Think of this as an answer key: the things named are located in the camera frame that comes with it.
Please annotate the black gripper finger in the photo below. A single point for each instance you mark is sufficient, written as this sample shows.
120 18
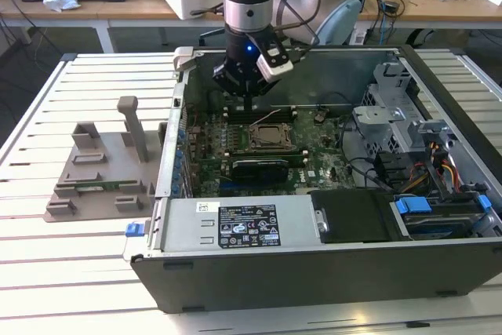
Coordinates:
229 80
266 88

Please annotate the CPU socket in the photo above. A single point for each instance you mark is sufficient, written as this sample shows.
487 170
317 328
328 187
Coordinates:
249 138

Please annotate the black chair base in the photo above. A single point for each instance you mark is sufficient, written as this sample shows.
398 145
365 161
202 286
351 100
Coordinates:
212 33

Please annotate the round coin battery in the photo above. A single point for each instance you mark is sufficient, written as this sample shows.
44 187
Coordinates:
319 116

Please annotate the blue slot clip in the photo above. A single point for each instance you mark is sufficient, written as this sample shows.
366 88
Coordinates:
174 186
181 135
179 153
177 170

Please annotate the black graphics card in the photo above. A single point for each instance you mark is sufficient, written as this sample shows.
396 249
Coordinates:
259 172

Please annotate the green motherboard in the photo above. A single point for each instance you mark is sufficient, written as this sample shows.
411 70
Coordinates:
325 162

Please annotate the white power strip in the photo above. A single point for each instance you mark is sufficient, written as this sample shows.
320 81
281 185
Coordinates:
359 37

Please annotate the blue expansion slot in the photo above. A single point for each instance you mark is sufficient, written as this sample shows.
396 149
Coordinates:
229 189

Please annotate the metal drive cage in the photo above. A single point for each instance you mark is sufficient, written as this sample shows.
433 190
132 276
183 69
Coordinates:
376 115

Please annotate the grey parts rack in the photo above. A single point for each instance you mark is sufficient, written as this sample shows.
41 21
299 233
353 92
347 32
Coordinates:
117 170

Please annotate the black connector block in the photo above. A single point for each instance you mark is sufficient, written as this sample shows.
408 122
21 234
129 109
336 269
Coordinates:
390 168

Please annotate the small black adapter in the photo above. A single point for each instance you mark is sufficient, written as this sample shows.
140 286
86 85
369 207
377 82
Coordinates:
390 6

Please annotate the silver power supply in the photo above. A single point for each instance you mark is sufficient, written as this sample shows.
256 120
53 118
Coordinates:
184 225

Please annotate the black plastic shroud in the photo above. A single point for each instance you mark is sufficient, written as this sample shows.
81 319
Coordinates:
353 217

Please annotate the green RAM stick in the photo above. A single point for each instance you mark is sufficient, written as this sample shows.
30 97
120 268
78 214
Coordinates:
113 184

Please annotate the blue case latch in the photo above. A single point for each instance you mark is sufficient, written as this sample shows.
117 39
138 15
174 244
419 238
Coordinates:
133 230

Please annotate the crumpled white paper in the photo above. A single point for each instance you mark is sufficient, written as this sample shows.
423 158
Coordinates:
59 2

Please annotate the hard disk in blue carrier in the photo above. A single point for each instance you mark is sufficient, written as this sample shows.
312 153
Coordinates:
413 206

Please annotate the black open PC case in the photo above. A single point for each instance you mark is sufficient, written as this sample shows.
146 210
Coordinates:
313 284

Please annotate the blue drive bay clip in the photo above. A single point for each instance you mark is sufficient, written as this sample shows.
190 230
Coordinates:
485 201

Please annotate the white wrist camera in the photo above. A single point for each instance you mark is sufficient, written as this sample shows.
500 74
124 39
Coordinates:
272 72

